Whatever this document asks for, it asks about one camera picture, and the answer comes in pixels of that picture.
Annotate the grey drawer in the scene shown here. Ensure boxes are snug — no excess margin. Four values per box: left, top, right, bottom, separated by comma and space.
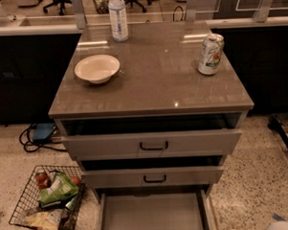
62, 113, 241, 161
97, 190, 215, 230
81, 156, 223, 189

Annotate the grey drawer cabinet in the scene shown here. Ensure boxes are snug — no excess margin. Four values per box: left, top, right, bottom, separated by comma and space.
43, 17, 260, 230

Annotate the white ceramic bowl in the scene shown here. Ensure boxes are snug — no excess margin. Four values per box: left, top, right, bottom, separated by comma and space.
74, 55, 120, 84

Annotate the red apple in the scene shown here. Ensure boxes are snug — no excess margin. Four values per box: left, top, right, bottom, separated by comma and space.
71, 176, 81, 186

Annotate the green white soda can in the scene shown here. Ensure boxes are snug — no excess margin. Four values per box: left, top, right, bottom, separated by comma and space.
198, 34, 224, 75

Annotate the blue power box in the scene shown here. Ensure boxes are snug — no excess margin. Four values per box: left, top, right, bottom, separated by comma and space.
32, 123, 55, 143

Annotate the green chip bag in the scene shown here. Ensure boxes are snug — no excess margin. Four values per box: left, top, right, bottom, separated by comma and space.
38, 172, 78, 205

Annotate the clear plastic water bottle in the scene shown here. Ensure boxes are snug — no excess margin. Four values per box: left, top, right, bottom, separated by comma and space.
108, 0, 128, 42

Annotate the black metal stand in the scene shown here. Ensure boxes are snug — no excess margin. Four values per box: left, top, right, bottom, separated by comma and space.
267, 112, 288, 181

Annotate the black office chair left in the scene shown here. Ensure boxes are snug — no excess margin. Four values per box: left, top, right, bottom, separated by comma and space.
43, 0, 72, 16

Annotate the yellow snack bag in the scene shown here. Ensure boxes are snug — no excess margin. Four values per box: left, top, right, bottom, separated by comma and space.
25, 209, 63, 230

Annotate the blue floor tape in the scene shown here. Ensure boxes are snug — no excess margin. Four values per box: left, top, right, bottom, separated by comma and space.
272, 212, 288, 224

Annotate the black floor cable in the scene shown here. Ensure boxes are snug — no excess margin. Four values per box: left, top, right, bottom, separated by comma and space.
18, 122, 68, 155

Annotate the black wire basket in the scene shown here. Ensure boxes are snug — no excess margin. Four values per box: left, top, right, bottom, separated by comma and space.
9, 165, 85, 230

